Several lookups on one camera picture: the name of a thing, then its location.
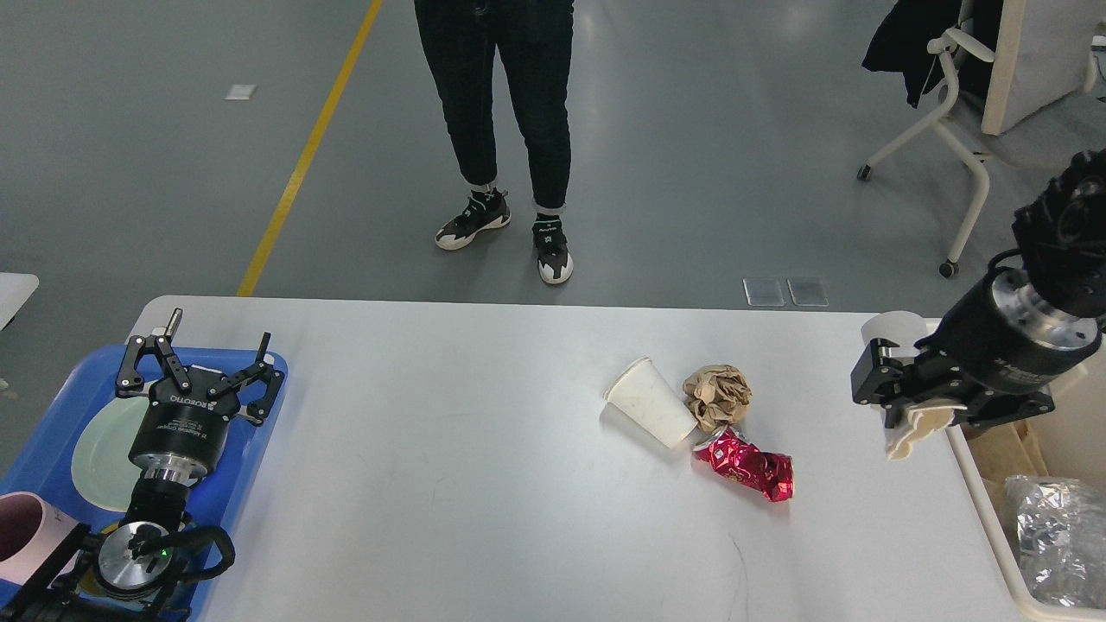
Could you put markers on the white side table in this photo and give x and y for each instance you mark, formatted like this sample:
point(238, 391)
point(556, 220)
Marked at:
point(16, 289)

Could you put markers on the brown paper bag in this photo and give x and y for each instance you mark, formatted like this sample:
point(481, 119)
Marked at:
point(1008, 450)

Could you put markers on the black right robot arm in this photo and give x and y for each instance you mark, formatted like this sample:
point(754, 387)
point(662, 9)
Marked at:
point(1060, 244)

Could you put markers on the green plate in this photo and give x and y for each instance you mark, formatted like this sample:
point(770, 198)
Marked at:
point(101, 470)

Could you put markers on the aluminium foil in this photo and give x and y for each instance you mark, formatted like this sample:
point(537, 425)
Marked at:
point(1057, 531)

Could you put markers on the beige plastic bin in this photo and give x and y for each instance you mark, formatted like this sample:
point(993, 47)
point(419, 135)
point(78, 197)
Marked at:
point(1072, 439)

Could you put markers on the crumpled brown paper ball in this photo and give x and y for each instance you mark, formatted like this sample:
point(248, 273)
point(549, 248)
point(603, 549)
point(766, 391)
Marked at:
point(717, 395)

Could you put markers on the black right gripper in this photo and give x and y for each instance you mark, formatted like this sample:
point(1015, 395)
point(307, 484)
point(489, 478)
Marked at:
point(1007, 342)

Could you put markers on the white office chair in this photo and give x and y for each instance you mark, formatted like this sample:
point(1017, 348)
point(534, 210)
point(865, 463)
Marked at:
point(1005, 65)

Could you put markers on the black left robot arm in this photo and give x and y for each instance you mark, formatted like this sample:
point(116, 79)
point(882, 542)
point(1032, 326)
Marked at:
point(159, 547)

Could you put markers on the white paper cup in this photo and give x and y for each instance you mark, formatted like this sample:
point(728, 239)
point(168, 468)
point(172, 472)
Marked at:
point(906, 424)
point(644, 395)

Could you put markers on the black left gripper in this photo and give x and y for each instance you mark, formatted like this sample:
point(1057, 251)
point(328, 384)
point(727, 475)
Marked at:
point(186, 428)

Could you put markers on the crushed red can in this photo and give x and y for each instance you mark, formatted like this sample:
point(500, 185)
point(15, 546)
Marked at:
point(735, 458)

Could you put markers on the pink mug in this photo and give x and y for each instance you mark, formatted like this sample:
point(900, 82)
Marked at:
point(31, 529)

